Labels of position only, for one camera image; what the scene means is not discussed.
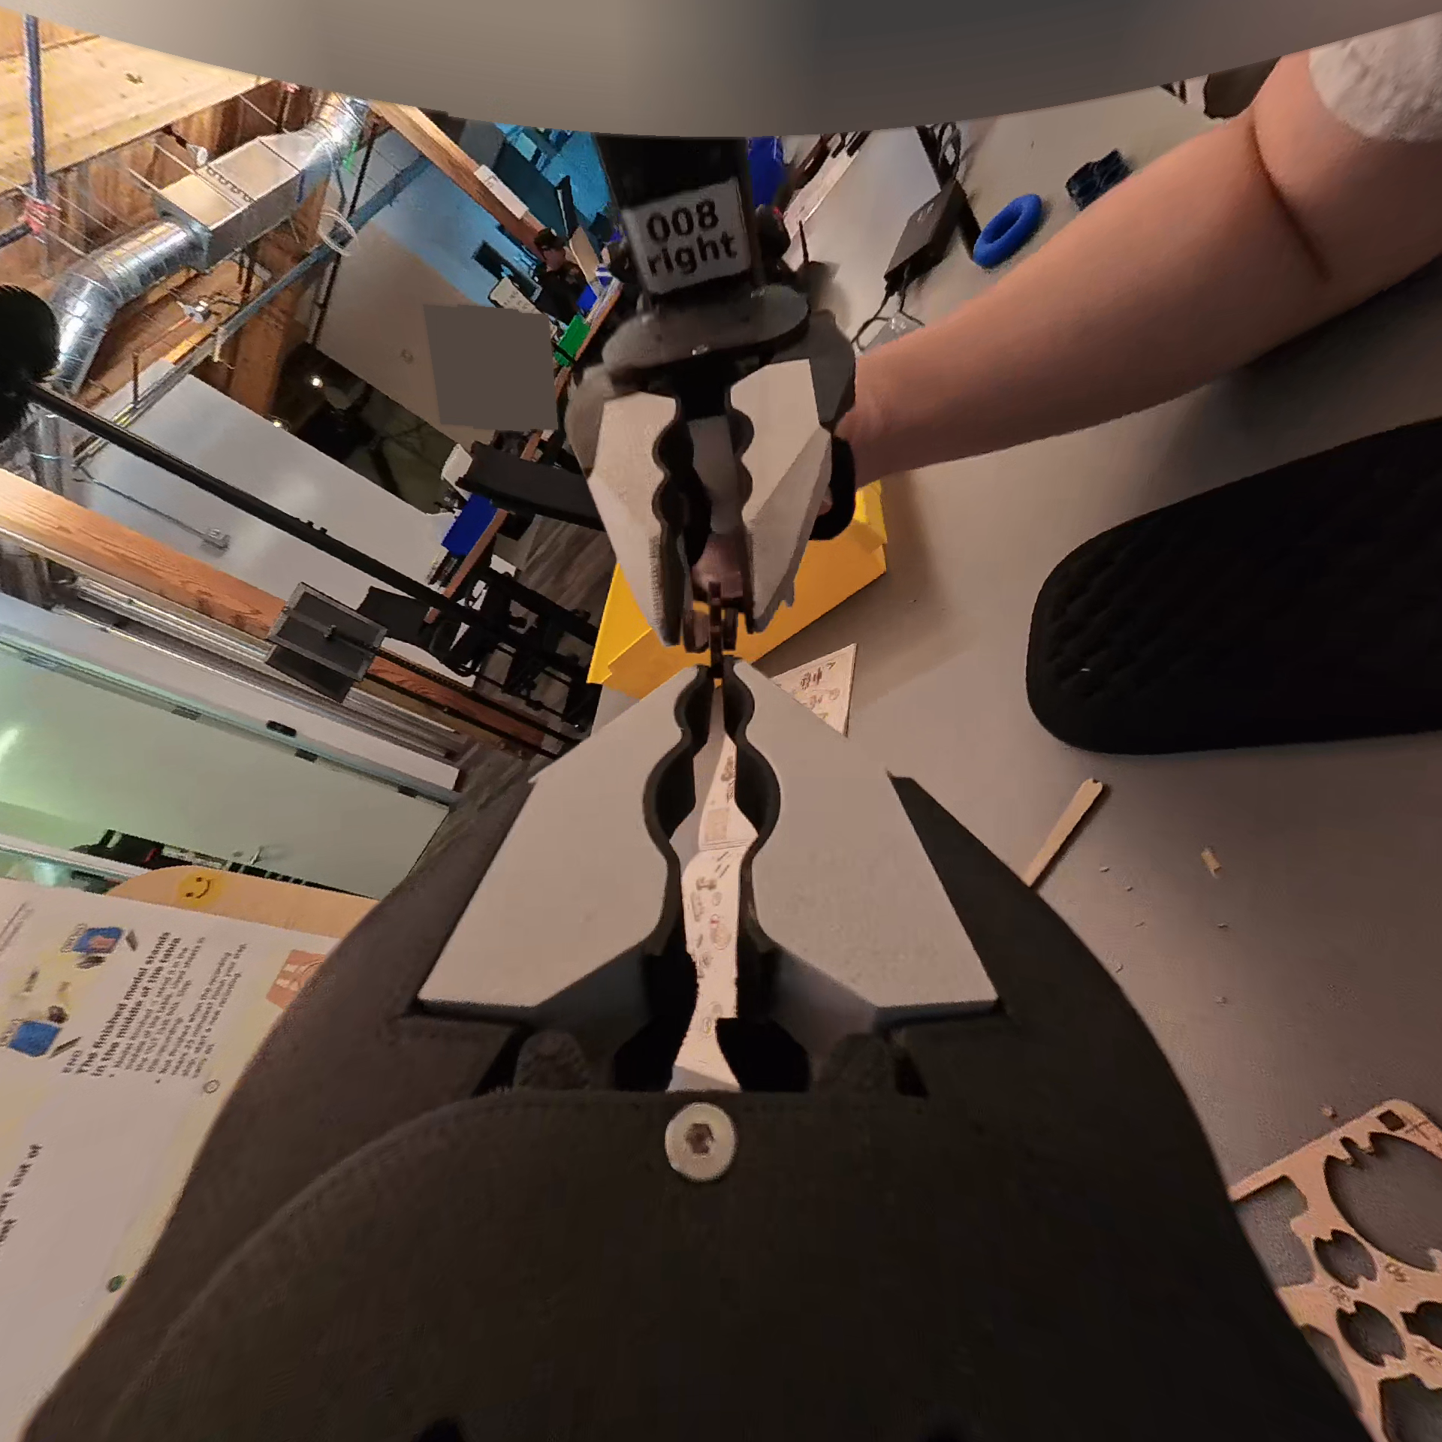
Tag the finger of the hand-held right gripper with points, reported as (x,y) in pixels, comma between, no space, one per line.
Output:
(625,484)
(788,472)

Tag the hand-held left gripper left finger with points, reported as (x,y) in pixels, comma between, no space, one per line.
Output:
(541,902)

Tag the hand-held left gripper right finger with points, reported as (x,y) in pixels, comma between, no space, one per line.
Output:
(879,902)

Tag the person's right forearm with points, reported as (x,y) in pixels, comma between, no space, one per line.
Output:
(1070,316)

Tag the person's right hand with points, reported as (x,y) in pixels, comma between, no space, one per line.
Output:
(721,569)

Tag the nested yellow plastic bins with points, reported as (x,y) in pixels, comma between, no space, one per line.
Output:
(630,642)

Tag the blue plastic bin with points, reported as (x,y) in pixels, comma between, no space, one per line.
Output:
(472,529)

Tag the flat wooden stick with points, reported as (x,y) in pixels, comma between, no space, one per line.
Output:
(1064,831)

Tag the printed instruction booklet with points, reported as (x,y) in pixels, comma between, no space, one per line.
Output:
(822,687)

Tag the black power adapter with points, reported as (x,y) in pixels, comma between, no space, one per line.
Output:
(929,230)

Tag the grey metal box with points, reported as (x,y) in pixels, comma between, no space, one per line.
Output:
(326,642)

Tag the yellow smiley sticker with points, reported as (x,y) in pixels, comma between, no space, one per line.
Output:
(201,890)

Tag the dark blue plastic part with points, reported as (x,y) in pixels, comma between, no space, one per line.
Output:
(1099,181)

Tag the black metal pole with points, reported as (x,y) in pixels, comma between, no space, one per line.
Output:
(168,460)

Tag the printed instruction sheet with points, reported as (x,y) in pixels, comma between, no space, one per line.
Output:
(112,1070)

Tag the black padded wrist rest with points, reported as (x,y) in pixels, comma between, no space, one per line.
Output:
(1239,598)

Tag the laser-cut plywood sheet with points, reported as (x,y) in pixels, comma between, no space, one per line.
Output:
(1284,1181)

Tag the black fuzzy microphone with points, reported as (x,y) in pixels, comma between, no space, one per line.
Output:
(22,349)

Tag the silver air duct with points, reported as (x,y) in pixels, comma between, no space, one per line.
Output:
(146,260)

